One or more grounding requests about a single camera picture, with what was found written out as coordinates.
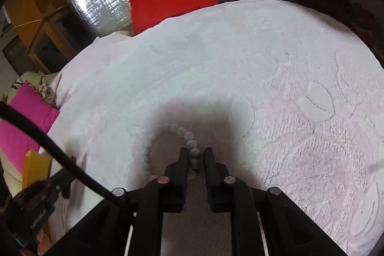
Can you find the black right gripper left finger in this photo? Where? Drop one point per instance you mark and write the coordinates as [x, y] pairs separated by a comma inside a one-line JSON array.
[[166, 194]]

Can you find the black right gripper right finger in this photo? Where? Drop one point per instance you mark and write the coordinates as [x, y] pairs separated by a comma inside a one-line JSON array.
[[229, 194]]

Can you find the orange cardboard box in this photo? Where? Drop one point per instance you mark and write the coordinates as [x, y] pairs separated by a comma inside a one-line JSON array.
[[37, 167]]

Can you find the magenta pillow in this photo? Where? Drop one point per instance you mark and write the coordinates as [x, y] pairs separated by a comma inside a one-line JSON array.
[[24, 120]]

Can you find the pale pink bedspread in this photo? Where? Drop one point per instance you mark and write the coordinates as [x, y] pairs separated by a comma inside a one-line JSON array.
[[284, 95]]

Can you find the patterned fabric bundle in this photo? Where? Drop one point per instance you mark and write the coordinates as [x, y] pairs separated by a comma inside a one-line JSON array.
[[45, 90]]

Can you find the wooden cabinet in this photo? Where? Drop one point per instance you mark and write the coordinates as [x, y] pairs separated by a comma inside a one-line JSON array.
[[50, 30]]

